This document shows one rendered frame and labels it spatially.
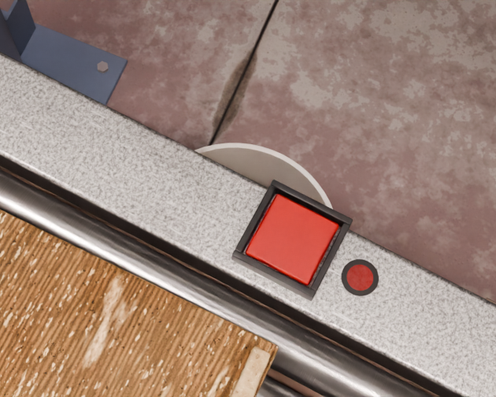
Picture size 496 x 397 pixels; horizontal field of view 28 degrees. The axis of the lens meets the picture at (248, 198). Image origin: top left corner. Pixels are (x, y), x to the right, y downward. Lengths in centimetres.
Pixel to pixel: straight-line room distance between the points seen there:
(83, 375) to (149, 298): 8
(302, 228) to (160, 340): 15
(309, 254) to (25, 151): 26
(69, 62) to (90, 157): 105
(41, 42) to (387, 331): 124
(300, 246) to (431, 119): 111
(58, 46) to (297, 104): 47
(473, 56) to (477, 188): 27
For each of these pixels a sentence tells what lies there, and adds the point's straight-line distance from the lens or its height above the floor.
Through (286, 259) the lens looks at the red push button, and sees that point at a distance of 82.
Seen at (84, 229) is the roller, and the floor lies 92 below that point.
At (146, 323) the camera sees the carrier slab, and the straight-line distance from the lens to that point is 80.
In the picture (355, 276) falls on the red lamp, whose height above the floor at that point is 92.
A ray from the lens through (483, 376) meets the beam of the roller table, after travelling 85.
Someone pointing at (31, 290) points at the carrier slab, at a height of 94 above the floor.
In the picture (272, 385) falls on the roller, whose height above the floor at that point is 91.
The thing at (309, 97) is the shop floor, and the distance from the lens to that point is 189.
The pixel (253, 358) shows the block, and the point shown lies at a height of 96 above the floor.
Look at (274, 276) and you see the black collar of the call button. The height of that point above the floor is 93.
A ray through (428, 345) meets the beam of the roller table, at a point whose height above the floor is 91.
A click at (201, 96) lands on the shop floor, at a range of 188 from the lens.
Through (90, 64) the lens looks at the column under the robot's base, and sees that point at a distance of 190.
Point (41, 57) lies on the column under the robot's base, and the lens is 192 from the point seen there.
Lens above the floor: 172
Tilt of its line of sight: 72 degrees down
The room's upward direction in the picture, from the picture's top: 7 degrees clockwise
